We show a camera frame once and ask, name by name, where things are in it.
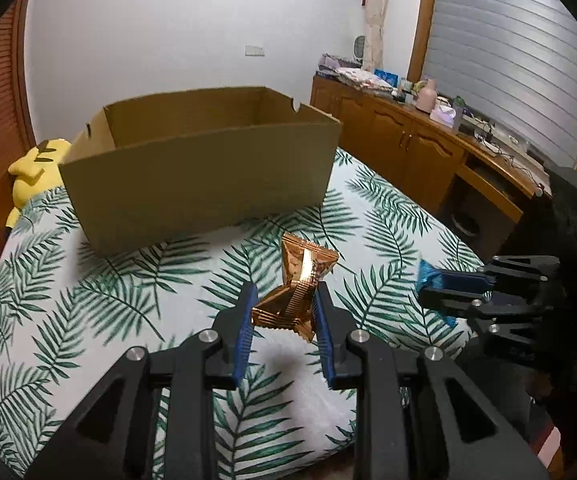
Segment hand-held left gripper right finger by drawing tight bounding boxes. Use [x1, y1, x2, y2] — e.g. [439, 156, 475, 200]
[315, 282, 552, 480]

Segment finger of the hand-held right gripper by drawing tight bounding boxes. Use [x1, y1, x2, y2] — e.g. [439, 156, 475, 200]
[417, 287, 550, 362]
[436, 255, 562, 306]

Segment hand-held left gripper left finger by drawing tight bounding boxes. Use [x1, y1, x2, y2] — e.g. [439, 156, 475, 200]
[26, 281, 259, 480]

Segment copper foil snack wrapper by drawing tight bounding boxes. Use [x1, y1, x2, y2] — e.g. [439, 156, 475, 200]
[251, 232, 339, 343]

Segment blue foil snack wrapper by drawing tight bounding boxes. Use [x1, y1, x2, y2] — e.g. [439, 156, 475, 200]
[415, 259, 462, 328]

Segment cardboard box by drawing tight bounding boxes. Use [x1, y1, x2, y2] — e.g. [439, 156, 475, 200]
[58, 86, 343, 257]

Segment leaf-print bedsheet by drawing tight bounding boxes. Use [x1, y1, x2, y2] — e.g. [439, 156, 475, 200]
[0, 147, 487, 480]

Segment green-capped bottle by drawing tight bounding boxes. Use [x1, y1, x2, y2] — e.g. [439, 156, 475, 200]
[452, 96, 467, 133]

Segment purple tissue packet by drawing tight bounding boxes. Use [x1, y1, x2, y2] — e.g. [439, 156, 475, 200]
[431, 105, 457, 129]

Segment wooden desk cabinet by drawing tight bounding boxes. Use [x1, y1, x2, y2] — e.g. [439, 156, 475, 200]
[311, 76, 552, 261]

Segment pink bottle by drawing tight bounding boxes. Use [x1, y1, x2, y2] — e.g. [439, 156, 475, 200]
[416, 79, 438, 113]

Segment pile of folded cloths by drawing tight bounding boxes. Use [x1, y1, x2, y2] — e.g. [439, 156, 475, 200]
[319, 54, 394, 95]

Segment yellow plush toy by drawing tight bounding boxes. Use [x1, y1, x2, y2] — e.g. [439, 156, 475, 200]
[4, 137, 72, 241]

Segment beige curtain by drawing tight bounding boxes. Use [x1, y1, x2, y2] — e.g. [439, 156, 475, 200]
[356, 0, 394, 73]

